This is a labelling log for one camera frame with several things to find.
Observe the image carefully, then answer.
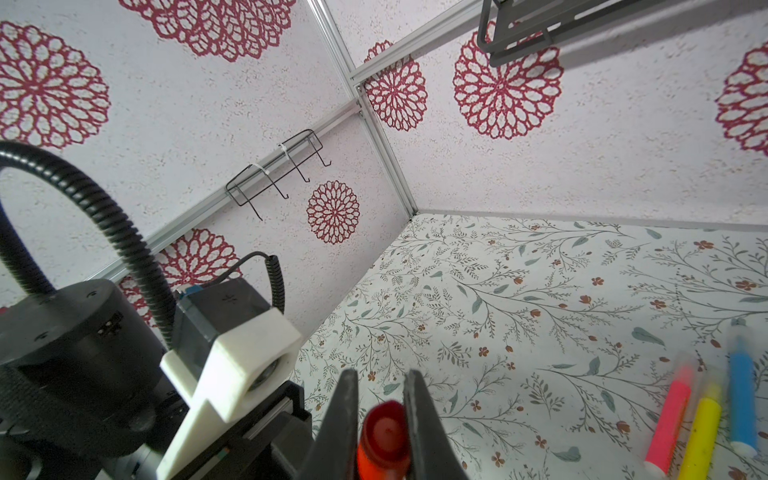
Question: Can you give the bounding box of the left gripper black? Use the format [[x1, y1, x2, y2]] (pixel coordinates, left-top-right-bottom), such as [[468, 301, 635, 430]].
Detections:
[[1, 280, 186, 479]]

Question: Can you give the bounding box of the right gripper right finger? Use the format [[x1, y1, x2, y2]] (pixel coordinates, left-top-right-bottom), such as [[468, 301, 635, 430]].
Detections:
[[403, 370, 467, 480]]

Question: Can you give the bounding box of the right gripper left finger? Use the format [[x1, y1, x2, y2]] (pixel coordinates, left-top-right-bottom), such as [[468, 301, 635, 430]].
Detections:
[[298, 369, 359, 480]]

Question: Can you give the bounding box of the red pen cap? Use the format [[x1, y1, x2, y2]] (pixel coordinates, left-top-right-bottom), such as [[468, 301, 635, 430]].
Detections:
[[356, 400, 411, 480]]

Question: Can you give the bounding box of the pink highlighter pen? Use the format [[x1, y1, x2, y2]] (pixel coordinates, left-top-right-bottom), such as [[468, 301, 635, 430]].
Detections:
[[644, 353, 698, 479]]

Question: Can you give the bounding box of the yellow highlighter pen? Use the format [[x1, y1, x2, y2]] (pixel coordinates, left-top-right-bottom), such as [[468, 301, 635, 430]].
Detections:
[[678, 369, 725, 480]]

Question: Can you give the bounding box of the blue pen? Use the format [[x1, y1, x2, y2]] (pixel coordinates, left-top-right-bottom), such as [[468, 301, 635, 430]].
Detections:
[[728, 319, 757, 458]]

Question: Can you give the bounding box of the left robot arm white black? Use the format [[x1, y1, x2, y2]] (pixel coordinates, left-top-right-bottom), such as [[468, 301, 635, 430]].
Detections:
[[1, 141, 285, 479]]

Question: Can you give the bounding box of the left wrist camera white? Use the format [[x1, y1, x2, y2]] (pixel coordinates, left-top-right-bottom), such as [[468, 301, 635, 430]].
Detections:
[[157, 278, 304, 479]]

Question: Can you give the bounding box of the black wire wall rack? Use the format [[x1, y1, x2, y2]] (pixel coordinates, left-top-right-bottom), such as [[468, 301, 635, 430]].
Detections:
[[224, 129, 332, 220]]

